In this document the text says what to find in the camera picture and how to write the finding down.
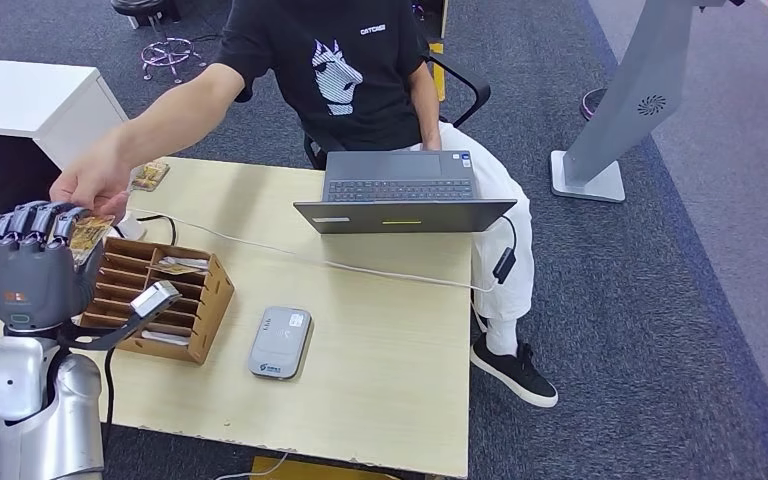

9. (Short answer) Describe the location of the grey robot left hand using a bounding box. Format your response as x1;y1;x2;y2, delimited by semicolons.
0;200;104;333

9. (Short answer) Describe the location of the person's right hand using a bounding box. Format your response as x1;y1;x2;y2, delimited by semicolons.
49;148;135;223

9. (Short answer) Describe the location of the gold patterned ID card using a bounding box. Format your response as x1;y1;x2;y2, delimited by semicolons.
69;213;117;266

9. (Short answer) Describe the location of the gold patterned card stack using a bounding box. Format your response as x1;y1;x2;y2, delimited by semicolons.
128;160;171;193

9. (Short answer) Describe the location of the white card stack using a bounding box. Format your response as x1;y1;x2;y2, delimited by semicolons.
140;329;191;347
158;254;212;272

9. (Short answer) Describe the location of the brown cardboard card organizer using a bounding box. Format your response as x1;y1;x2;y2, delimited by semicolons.
79;236;236;366

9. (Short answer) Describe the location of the grey card reader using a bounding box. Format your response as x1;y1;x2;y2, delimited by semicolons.
248;305;313;381

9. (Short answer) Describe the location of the person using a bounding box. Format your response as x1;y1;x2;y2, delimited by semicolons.
49;0;561;409

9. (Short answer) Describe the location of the white charger plug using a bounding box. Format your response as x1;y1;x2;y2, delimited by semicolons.
115;215;148;241

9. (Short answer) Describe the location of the black equipment box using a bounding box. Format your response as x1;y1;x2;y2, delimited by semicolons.
0;132;64;219

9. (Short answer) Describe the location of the white cabinet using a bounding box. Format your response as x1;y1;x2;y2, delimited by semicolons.
0;56;130;170

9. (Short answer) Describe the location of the black stool chrome base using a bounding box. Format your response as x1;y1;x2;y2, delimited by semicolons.
110;0;208;85

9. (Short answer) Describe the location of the grey laptop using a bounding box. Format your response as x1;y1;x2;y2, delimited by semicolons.
293;150;518;235

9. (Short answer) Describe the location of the yellow board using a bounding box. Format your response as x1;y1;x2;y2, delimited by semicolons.
251;455;399;480

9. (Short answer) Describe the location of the grey kiosk stand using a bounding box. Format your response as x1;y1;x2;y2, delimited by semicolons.
549;0;746;204

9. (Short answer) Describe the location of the black looped cable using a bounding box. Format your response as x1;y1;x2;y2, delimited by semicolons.
133;213;179;246

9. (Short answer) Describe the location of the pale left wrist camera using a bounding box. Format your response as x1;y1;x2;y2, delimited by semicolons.
59;280;183;352

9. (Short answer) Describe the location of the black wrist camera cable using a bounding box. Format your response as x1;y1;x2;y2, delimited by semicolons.
100;347;118;452

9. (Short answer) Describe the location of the thin white cable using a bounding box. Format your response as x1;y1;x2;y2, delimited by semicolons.
214;451;291;480

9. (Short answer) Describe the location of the long white cable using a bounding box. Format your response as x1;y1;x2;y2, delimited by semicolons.
128;208;499;294

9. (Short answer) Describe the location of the black cable adapter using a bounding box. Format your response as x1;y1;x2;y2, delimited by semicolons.
491;246;518;286

